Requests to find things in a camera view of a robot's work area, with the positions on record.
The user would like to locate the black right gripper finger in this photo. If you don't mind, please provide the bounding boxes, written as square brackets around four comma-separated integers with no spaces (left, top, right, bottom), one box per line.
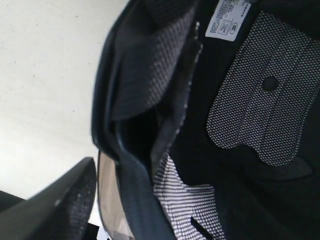
[0,157,97,240]

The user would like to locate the black helmet with tinted visor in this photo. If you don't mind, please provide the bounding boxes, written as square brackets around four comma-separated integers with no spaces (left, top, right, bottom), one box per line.
[91,0,320,240]

